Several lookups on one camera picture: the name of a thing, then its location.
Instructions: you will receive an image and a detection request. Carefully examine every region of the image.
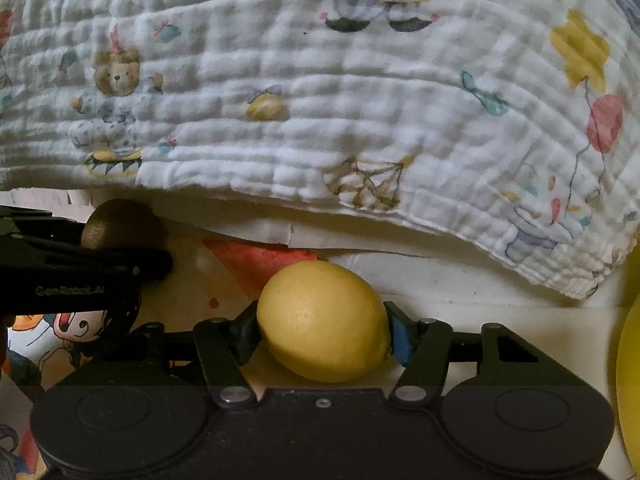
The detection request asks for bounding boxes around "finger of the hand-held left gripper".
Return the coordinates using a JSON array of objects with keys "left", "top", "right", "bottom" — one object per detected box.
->
[
  {"left": 0, "top": 219, "right": 174, "bottom": 313},
  {"left": 0, "top": 203, "right": 60, "bottom": 227}
]

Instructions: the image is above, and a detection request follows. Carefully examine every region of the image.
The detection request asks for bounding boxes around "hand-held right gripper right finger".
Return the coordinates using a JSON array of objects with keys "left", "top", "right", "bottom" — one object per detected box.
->
[{"left": 382, "top": 301, "right": 587, "bottom": 404}]

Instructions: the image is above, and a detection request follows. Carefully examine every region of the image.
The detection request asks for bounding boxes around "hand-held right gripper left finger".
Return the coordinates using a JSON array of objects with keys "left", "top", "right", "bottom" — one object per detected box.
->
[{"left": 132, "top": 304, "right": 261, "bottom": 407}]

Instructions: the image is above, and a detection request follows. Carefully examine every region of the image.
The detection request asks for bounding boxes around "brown kiwi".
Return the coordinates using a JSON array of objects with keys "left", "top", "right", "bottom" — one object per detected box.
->
[{"left": 80, "top": 198, "right": 164, "bottom": 252}]

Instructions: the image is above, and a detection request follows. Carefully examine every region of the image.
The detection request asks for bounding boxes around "yellow lemon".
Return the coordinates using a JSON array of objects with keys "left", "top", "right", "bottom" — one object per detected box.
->
[{"left": 256, "top": 261, "right": 393, "bottom": 384}]

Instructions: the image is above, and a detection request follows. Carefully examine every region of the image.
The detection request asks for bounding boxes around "cartoon printed mat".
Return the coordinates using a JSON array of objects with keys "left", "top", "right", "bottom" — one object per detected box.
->
[{"left": 0, "top": 235, "right": 326, "bottom": 480}]

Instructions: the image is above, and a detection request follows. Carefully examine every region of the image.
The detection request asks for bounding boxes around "yellow bowl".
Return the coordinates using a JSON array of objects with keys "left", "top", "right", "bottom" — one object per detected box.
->
[{"left": 614, "top": 294, "right": 640, "bottom": 467}]

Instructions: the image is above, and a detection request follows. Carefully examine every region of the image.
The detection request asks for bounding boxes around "white printed blanket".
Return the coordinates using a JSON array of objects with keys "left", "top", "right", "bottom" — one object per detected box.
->
[{"left": 0, "top": 0, "right": 640, "bottom": 302}]

